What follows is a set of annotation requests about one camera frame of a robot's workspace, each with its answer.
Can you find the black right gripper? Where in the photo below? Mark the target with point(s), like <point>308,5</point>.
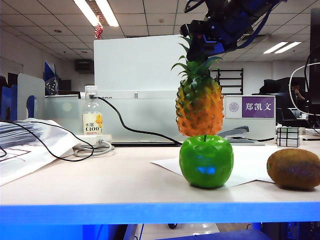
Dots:
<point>221,37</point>

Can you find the plastic pineapple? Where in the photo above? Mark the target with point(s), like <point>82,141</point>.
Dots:
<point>200,107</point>

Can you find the green apple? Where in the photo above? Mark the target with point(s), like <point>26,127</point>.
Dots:
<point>205,160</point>

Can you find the brown kiwi fruit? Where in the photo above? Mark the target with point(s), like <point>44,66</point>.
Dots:
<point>292,170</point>

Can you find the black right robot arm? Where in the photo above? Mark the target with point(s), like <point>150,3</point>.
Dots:
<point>237,10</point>

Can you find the black shelf rack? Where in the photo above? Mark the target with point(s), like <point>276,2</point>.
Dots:
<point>241,82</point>

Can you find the ceiling air vent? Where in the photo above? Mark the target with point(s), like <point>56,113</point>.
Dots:
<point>260,38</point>

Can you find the white board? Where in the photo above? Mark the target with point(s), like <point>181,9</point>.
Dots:
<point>137,65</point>

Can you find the frosted glass desk partition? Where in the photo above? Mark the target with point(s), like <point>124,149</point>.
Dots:
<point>150,112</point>

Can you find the black office chair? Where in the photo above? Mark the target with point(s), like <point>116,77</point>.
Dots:
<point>287,117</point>
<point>272,86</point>

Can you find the distant ceiling light pair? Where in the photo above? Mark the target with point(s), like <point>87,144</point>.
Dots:
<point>281,47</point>

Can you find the purple name plate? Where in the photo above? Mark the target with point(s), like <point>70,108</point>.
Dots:
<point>257,107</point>

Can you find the grey stapler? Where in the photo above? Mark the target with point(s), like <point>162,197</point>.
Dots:
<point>235,132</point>

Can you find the long ceiling light strip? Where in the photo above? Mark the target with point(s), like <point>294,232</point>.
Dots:
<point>86,11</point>
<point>107,12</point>

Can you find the red hanging ornament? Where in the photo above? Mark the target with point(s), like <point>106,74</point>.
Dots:
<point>98,31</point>

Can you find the person in background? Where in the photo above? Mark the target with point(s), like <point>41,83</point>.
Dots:
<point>296,87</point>

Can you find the clear C100 drink bottle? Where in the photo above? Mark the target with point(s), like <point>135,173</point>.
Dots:
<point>92,110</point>

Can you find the white paper sheet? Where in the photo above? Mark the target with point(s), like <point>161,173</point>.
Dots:
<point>250,162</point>

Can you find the silver mirror cube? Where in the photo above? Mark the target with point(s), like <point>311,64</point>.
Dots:
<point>287,137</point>

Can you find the white power adapter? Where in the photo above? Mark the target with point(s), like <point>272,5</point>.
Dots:
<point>105,138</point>

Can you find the blue triangular flag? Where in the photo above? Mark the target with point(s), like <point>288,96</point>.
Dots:
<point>48,70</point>

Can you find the dotted calibration board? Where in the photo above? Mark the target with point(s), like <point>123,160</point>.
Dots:
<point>51,86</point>

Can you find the blue file holder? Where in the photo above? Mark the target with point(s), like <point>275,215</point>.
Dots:
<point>5,100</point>

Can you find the large printed drawing sheet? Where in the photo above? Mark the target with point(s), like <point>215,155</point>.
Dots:
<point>25,162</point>

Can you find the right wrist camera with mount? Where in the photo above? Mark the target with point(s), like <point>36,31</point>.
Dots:
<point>186,29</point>

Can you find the black wall box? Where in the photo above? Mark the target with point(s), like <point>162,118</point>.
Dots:
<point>85,66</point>

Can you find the black monitor post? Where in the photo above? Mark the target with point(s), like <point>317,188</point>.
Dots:
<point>315,75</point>

